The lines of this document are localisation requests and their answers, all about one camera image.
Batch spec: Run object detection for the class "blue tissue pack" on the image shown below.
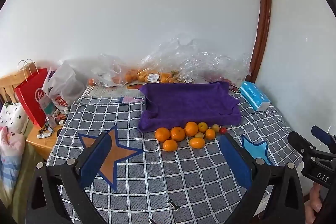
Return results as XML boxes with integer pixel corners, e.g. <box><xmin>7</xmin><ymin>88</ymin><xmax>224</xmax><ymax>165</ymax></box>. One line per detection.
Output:
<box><xmin>239</xmin><ymin>81</ymin><xmax>272</xmax><ymax>111</ymax></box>

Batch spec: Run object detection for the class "wooden nightstand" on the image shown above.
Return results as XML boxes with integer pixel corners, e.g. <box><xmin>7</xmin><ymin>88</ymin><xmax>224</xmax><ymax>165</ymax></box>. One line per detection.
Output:
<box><xmin>25</xmin><ymin>119</ymin><xmax>63</xmax><ymax>161</ymax></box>

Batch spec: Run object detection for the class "white printed pillow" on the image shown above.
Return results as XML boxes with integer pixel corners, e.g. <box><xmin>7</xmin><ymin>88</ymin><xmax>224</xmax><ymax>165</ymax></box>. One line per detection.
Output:
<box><xmin>0</xmin><ymin>102</ymin><xmax>29</xmax><ymax>135</ymax></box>

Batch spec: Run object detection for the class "red paper bag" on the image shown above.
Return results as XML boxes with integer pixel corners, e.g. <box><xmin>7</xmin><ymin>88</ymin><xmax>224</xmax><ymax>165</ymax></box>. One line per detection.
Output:
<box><xmin>14</xmin><ymin>59</ymin><xmax>57</xmax><ymax>128</ymax></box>

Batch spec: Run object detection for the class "grey checked blanket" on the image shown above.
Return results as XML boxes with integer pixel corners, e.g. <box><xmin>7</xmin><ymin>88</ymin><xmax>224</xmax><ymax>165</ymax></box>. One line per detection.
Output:
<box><xmin>46</xmin><ymin>94</ymin><xmax>305</xmax><ymax>224</ymax></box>

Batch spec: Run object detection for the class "pink and blue quilt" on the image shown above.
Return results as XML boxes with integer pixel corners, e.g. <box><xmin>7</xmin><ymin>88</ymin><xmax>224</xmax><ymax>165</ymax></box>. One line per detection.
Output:
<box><xmin>0</xmin><ymin>127</ymin><xmax>27</xmax><ymax>188</ymax></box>

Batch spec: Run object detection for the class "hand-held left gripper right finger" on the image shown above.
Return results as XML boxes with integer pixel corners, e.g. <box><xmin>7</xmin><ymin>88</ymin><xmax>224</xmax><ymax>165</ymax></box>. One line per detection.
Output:
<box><xmin>219</xmin><ymin>132</ymin><xmax>306</xmax><ymax>224</ymax></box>

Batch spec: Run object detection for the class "purple towel-lined tray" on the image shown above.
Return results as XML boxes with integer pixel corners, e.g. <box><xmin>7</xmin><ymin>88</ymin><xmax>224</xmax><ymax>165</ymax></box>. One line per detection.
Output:
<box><xmin>138</xmin><ymin>81</ymin><xmax>242</xmax><ymax>133</ymax></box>

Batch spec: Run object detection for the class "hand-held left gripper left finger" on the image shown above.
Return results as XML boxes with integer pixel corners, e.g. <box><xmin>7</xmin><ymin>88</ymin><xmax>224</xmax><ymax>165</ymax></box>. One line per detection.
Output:
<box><xmin>25</xmin><ymin>132</ymin><xmax>117</xmax><ymax>224</ymax></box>

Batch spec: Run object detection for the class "teal and white box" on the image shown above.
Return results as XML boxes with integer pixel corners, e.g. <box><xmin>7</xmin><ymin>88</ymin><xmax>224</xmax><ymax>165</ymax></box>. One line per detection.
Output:
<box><xmin>42</xmin><ymin>98</ymin><xmax>57</xmax><ymax>115</ymax></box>

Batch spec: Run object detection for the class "clear plastic bag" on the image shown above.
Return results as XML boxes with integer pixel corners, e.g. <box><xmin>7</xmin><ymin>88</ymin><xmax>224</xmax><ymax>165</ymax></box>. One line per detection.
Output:
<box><xmin>88</xmin><ymin>53</ymin><xmax>129</xmax><ymax>88</ymax></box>
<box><xmin>181</xmin><ymin>52</ymin><xmax>252</xmax><ymax>84</ymax></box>
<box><xmin>136</xmin><ymin>36</ymin><xmax>200</xmax><ymax>84</ymax></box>

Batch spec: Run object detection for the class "clutter of small bottles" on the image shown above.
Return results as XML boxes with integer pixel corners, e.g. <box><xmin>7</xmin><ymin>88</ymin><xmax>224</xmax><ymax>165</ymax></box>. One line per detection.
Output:
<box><xmin>37</xmin><ymin>107</ymin><xmax>70</xmax><ymax>139</ymax></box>

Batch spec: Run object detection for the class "wooden chair back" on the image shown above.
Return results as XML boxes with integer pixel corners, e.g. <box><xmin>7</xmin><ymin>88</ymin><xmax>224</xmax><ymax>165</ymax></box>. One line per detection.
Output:
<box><xmin>0</xmin><ymin>63</ymin><xmax>37</xmax><ymax>109</ymax></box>

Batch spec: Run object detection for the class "white plastic shopping bag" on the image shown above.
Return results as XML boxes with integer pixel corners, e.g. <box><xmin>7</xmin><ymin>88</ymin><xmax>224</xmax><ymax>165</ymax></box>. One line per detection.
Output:
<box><xmin>42</xmin><ymin>60</ymin><xmax>86</xmax><ymax>111</ymax></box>

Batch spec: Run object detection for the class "person's right hand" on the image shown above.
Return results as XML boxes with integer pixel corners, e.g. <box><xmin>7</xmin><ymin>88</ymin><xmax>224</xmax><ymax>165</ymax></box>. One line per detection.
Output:
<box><xmin>304</xmin><ymin>184</ymin><xmax>324</xmax><ymax>224</ymax></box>

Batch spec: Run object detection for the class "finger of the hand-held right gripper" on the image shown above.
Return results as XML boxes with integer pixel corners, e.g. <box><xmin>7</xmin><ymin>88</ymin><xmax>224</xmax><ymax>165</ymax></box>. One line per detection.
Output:
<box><xmin>287</xmin><ymin>131</ymin><xmax>317</xmax><ymax>161</ymax></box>
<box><xmin>311</xmin><ymin>126</ymin><xmax>336</xmax><ymax>154</ymax></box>

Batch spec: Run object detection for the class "brown wooden door frame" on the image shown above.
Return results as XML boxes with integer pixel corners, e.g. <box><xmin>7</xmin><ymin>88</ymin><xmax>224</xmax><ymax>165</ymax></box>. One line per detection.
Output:
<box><xmin>248</xmin><ymin>0</ymin><xmax>272</xmax><ymax>83</ymax></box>

